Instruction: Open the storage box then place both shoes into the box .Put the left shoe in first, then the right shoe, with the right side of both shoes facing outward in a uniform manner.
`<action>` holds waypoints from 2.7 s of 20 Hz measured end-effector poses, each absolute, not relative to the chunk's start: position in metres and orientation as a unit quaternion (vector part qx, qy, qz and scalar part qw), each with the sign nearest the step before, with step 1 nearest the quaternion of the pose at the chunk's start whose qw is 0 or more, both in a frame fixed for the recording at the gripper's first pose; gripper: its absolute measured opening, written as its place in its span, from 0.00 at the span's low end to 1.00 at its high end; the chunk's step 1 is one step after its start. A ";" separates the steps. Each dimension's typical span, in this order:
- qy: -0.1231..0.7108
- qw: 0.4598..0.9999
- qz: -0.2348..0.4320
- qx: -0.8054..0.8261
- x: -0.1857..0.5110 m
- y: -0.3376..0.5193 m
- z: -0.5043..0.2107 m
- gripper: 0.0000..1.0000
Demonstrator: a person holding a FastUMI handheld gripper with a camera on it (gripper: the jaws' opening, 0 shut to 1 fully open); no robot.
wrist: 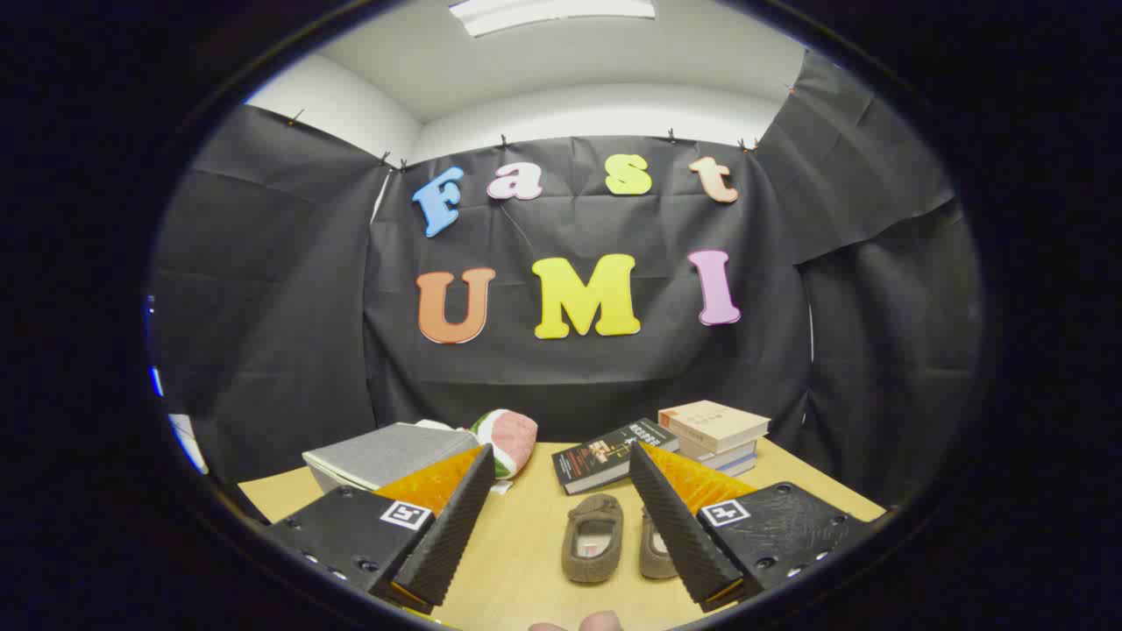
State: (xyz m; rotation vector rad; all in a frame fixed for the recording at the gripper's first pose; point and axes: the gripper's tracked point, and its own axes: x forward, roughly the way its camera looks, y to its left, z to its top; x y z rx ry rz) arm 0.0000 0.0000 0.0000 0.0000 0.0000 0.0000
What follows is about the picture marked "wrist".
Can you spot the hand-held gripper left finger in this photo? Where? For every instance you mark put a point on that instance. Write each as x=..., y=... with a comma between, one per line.
x=456, y=517

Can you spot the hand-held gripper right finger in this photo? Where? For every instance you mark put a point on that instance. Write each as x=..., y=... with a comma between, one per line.
x=675, y=526

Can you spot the brown fuzzy slipper shoe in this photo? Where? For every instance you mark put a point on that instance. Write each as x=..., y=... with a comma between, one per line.
x=650, y=563
x=592, y=510

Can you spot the grey fabric storage box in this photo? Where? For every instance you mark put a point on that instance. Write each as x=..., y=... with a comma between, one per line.
x=386, y=451

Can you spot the white grey book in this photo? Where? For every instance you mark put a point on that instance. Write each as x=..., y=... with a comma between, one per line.
x=729, y=456

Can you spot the blue cover book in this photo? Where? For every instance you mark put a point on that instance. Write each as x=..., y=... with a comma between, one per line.
x=742, y=466

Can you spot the white plush object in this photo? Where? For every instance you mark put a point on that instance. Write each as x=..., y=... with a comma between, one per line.
x=431, y=424

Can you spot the watermelon slice plush toy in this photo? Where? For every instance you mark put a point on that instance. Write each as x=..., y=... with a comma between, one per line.
x=513, y=438

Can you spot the black cover book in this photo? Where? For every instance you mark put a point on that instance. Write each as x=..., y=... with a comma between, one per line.
x=596, y=457

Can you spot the beige cover book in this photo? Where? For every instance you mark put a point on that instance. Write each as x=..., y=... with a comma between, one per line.
x=710, y=421

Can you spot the black backdrop cloth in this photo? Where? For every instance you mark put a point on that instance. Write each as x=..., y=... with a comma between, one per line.
x=570, y=377

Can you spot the ceiling light panel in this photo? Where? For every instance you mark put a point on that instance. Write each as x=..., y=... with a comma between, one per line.
x=543, y=13

